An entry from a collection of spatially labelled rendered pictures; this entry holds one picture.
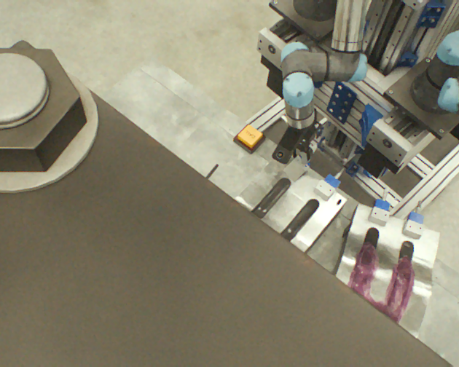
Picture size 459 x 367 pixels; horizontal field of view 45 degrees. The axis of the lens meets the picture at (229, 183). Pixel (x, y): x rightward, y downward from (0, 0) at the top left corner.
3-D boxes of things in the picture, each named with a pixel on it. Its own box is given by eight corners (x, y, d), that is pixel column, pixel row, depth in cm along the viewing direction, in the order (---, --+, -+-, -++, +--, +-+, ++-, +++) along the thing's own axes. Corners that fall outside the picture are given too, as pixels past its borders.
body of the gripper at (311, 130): (322, 135, 160) (322, 111, 149) (305, 156, 158) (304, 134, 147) (301, 123, 163) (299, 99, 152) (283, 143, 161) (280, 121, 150)
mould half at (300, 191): (275, 165, 182) (280, 143, 170) (339, 212, 175) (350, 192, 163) (172, 276, 161) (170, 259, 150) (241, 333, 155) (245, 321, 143)
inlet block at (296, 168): (298, 156, 179) (309, 145, 175) (309, 167, 178) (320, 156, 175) (283, 170, 168) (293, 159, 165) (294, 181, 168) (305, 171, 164)
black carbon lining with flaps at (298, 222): (281, 178, 172) (285, 162, 163) (323, 208, 167) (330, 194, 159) (208, 258, 158) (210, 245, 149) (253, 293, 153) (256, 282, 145)
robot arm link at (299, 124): (302, 125, 143) (277, 111, 146) (303, 135, 147) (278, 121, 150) (319, 105, 145) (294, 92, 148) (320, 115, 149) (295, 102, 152)
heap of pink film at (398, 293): (359, 238, 164) (366, 227, 158) (417, 261, 162) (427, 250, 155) (334, 317, 152) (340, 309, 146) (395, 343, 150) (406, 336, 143)
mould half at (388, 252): (354, 210, 175) (363, 194, 166) (433, 241, 172) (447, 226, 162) (304, 360, 152) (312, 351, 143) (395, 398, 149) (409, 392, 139)
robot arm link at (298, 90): (312, 66, 138) (315, 94, 134) (312, 93, 147) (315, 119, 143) (280, 70, 139) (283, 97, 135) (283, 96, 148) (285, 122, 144)
